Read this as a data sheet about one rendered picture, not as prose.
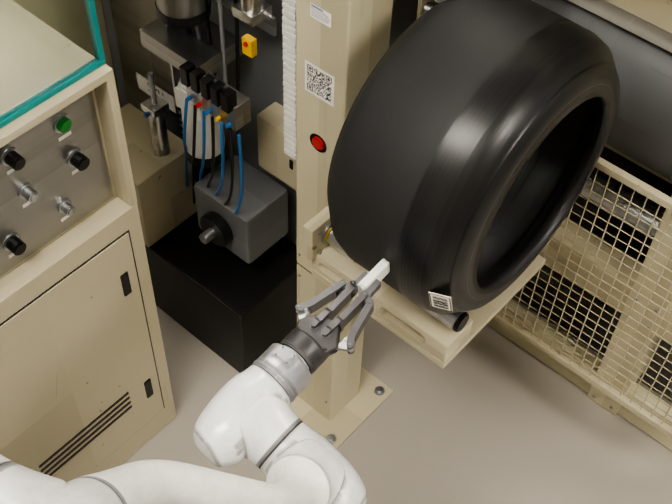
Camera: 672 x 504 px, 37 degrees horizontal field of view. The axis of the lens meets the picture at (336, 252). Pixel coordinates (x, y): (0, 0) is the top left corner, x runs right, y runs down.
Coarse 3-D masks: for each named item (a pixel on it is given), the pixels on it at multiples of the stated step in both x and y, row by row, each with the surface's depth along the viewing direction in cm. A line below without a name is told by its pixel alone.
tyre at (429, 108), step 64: (448, 0) 174; (512, 0) 174; (384, 64) 168; (448, 64) 163; (512, 64) 161; (576, 64) 165; (384, 128) 165; (448, 128) 160; (512, 128) 158; (576, 128) 203; (384, 192) 167; (448, 192) 160; (512, 192) 212; (576, 192) 199; (384, 256) 174; (448, 256) 166; (512, 256) 205
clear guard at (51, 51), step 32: (0, 0) 162; (32, 0) 167; (64, 0) 172; (0, 32) 165; (32, 32) 170; (64, 32) 176; (96, 32) 181; (0, 64) 169; (32, 64) 174; (64, 64) 180; (96, 64) 186; (0, 96) 173; (32, 96) 178; (0, 128) 176
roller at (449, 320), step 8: (328, 232) 210; (328, 240) 210; (336, 248) 210; (432, 312) 199; (464, 312) 197; (440, 320) 199; (448, 320) 197; (456, 320) 196; (464, 320) 197; (456, 328) 197
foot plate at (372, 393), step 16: (368, 384) 292; (384, 384) 292; (352, 400) 289; (368, 400) 289; (384, 400) 289; (304, 416) 285; (320, 416) 285; (336, 416) 285; (352, 416) 285; (368, 416) 286; (320, 432) 282; (336, 432) 282; (352, 432) 282; (336, 448) 279
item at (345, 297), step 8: (352, 280) 172; (352, 288) 172; (344, 296) 171; (352, 296) 174; (336, 304) 171; (344, 304) 172; (320, 312) 169; (328, 312) 169; (336, 312) 172; (312, 320) 168; (320, 320) 168
